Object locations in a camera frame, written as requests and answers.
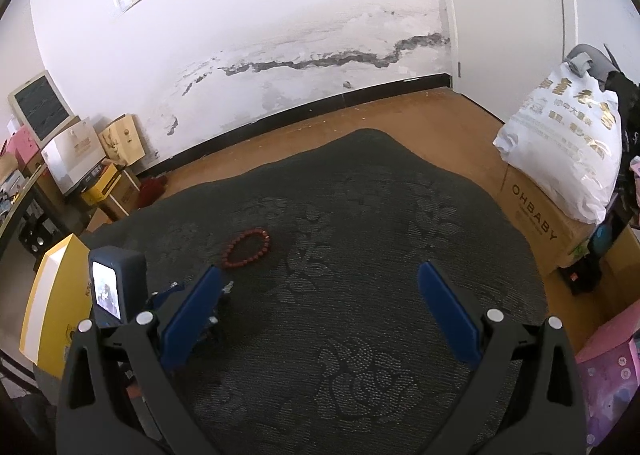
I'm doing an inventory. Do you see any red bead bracelet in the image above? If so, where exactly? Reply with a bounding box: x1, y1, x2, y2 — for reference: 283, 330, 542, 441
221, 226, 272, 270

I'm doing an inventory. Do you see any yellow white storage box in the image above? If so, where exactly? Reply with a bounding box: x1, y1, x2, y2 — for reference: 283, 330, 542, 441
20, 234, 92, 379

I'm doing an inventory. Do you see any black desk with shelf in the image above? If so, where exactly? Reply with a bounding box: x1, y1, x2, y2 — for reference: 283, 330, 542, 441
0, 164, 49, 258

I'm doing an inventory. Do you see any yellow black carton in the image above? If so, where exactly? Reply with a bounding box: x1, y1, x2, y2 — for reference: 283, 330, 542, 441
80, 163, 120, 206

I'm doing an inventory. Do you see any white paper gift bag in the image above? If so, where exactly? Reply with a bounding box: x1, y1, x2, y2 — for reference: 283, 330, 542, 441
41, 120, 106, 196

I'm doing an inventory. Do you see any brown OHBABY cardboard box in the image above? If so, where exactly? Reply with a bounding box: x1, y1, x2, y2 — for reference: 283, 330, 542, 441
497, 166, 596, 275

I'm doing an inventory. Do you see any brown kraft gift bag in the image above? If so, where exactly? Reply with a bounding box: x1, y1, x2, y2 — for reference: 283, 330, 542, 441
98, 115, 145, 166

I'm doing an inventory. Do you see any dark patterned table cloth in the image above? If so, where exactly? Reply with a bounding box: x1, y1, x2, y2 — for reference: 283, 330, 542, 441
85, 130, 547, 454

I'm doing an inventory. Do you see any pink purple printed box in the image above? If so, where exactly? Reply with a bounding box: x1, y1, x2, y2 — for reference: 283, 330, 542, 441
576, 301, 639, 449

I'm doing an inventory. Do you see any white framed blackboard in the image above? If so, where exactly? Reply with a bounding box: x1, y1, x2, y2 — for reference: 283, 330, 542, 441
8, 70, 77, 148

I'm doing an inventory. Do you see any white printed plastic bag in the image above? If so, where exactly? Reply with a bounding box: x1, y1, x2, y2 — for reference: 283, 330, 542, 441
494, 62, 622, 224

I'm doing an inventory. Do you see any white door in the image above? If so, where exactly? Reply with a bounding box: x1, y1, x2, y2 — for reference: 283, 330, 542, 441
440, 0, 639, 121

